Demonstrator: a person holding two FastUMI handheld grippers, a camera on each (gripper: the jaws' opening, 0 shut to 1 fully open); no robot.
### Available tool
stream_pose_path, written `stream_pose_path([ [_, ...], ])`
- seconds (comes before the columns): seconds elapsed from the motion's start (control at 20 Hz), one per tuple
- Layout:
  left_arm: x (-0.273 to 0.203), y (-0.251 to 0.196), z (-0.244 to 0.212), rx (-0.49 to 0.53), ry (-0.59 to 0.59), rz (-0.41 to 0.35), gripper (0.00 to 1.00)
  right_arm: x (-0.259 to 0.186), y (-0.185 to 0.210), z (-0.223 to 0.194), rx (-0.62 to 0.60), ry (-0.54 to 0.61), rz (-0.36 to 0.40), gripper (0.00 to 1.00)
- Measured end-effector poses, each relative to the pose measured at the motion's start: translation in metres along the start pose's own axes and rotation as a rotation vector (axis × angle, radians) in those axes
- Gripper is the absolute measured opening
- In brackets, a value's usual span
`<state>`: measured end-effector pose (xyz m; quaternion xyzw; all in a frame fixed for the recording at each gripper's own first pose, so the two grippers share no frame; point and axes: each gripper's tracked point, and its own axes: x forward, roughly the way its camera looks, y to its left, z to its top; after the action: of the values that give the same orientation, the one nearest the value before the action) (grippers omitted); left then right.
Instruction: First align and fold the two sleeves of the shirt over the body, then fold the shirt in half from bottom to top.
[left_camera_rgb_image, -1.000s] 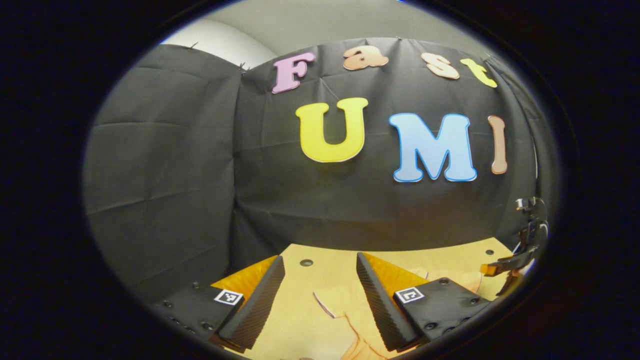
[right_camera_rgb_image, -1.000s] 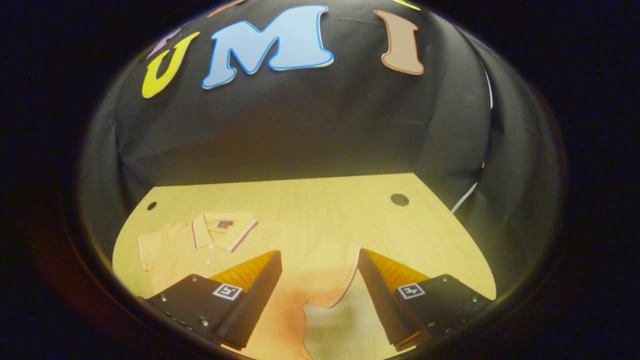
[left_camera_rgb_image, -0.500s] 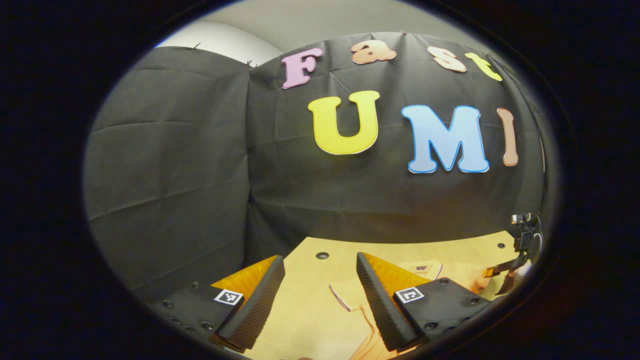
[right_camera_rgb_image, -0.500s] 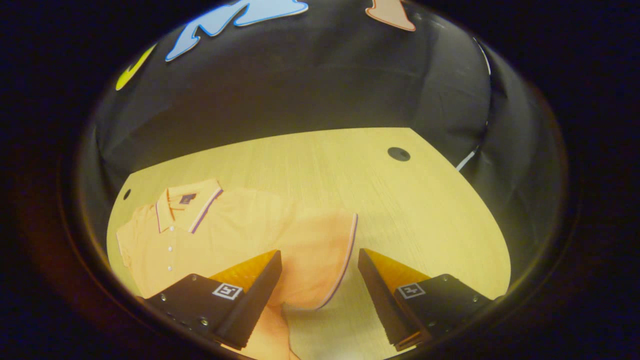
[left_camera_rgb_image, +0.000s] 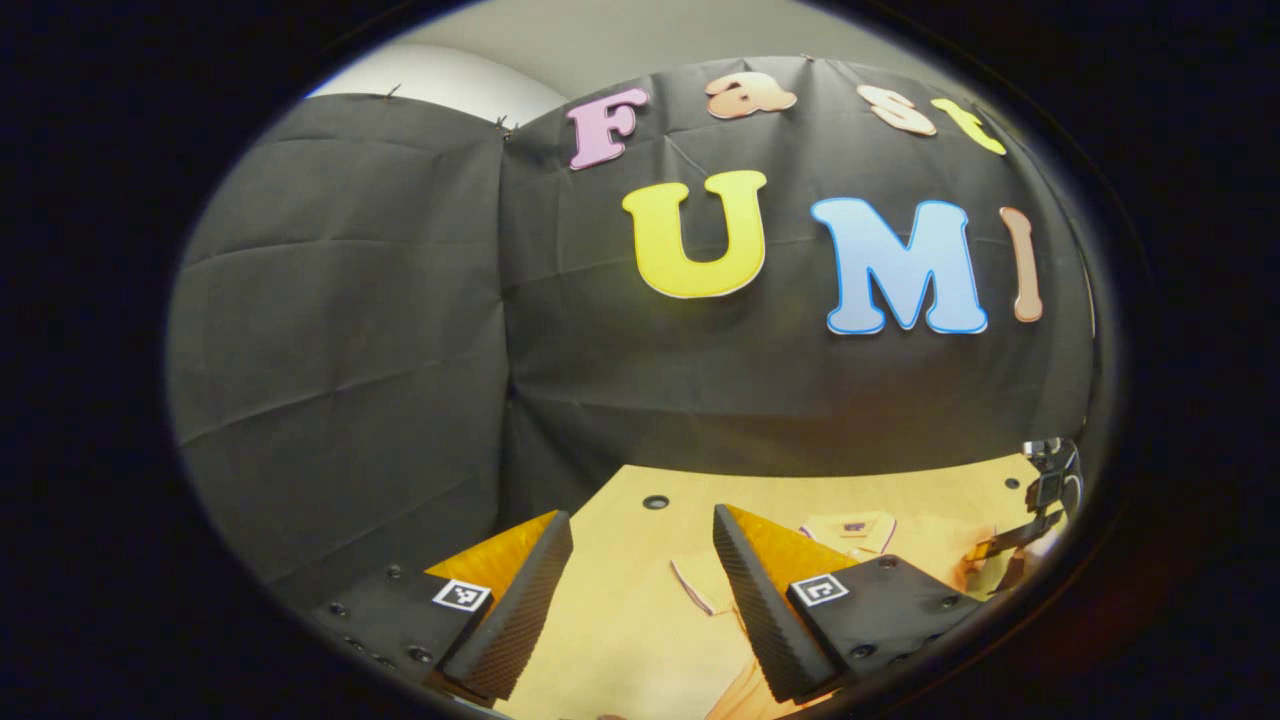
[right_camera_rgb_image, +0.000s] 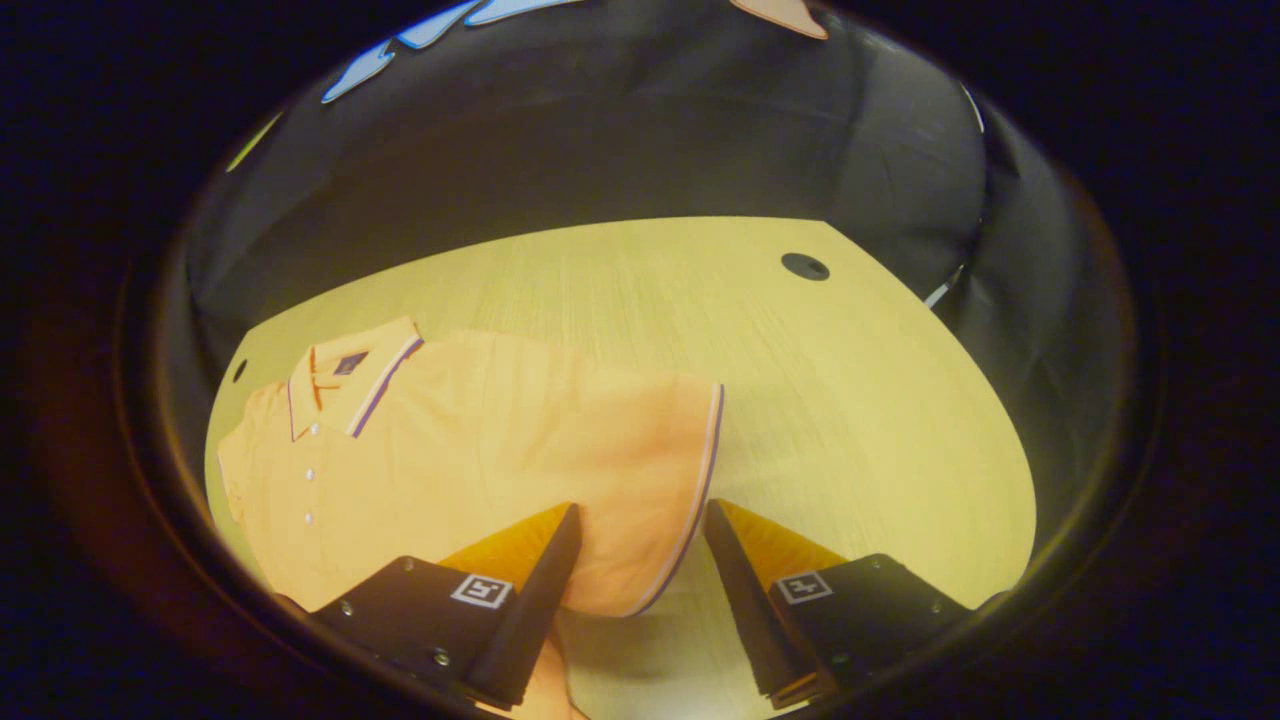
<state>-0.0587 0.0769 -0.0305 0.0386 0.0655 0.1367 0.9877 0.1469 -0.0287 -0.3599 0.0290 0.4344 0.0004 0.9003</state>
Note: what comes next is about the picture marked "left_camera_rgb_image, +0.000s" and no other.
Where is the orange T-shirt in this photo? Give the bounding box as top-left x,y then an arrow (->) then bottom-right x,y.
668,508 -> 1006,720

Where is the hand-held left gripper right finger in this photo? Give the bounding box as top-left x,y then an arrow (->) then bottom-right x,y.
713,504 -> 986,704

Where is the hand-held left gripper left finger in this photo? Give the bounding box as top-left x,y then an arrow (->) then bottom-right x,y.
312,510 -> 575,701

